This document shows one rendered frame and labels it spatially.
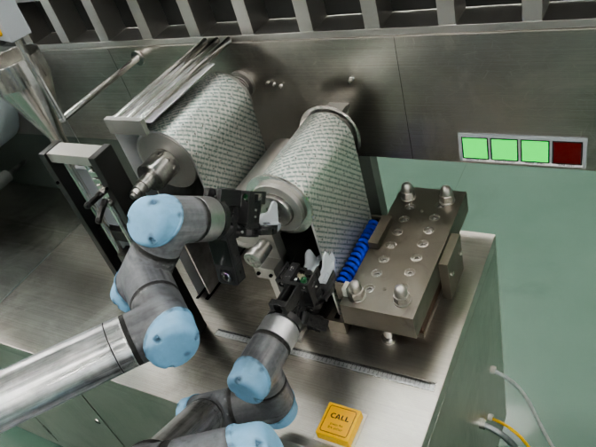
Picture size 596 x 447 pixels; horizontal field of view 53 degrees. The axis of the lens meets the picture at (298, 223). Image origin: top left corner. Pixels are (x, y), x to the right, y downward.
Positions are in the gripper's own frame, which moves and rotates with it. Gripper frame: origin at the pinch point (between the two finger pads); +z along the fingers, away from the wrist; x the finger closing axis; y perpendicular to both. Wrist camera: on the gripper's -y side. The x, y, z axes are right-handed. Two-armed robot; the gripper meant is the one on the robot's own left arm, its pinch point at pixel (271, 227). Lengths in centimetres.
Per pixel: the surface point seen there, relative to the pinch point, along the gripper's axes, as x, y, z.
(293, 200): -4.7, 5.7, -0.7
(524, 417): -37, -64, 115
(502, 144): -36, 21, 29
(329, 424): -14.5, -36.6, 3.6
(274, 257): 2.5, -6.7, 6.1
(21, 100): 69, 23, -6
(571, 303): -44, -30, 156
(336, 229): -6.4, 0.0, 16.0
